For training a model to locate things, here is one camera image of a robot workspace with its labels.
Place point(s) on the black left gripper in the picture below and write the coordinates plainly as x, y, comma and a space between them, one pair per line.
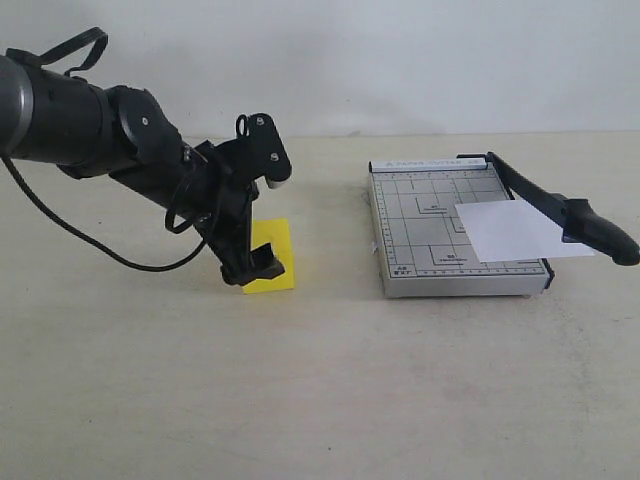
212, 188

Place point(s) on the yellow cube block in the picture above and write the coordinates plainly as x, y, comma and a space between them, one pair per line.
277, 233

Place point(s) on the white paper sheet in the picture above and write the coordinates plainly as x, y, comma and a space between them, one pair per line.
513, 230

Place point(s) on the black cutter blade lever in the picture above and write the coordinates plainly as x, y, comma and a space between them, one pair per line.
578, 221

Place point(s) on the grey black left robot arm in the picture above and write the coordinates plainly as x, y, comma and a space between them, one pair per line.
122, 133

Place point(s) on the grey paper cutter base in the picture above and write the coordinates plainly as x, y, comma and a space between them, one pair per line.
422, 246

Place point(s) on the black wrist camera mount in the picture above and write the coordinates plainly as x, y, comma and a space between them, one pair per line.
256, 152

